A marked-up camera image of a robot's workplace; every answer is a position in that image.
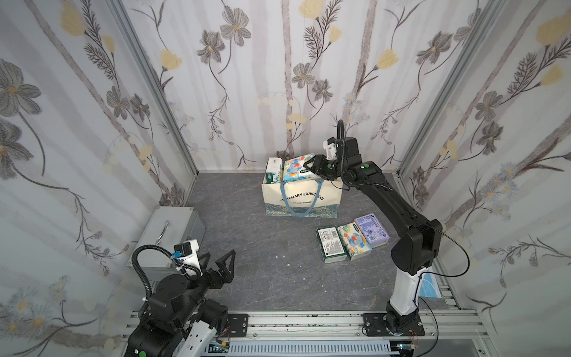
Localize cartoon elephant tissue pack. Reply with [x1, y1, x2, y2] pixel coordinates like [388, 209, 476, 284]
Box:
[337, 223, 373, 261]

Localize green white tissue pack front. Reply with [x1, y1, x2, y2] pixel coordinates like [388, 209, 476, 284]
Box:
[316, 227, 347, 263]

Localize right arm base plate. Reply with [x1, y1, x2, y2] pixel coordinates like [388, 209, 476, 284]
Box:
[363, 312, 425, 337]

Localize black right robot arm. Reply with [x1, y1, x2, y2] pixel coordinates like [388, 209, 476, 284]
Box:
[304, 120, 445, 336]

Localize silver metal case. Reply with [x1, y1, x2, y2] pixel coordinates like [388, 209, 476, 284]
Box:
[135, 206, 205, 281]

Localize aluminium frame rail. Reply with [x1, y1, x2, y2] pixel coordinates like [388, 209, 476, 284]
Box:
[120, 310, 496, 357]

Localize green white tissue pack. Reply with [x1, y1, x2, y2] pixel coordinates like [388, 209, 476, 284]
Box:
[316, 227, 347, 263]
[265, 157, 283, 184]

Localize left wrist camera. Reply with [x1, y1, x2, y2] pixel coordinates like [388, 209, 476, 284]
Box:
[172, 239, 202, 276]

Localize purple tissue pack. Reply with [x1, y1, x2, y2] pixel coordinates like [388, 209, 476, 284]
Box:
[354, 214, 390, 248]

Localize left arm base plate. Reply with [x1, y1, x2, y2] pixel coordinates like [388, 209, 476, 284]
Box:
[225, 313, 249, 339]

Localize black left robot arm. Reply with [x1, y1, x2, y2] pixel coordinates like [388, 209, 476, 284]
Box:
[124, 241, 236, 356]

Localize blue face mask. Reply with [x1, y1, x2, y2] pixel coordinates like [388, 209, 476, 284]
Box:
[419, 272, 442, 298]

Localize cream canvas tote bag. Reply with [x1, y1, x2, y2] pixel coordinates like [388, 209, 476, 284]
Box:
[261, 177, 343, 219]

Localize green white tissue pack back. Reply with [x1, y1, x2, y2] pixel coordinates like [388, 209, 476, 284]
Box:
[265, 157, 283, 184]

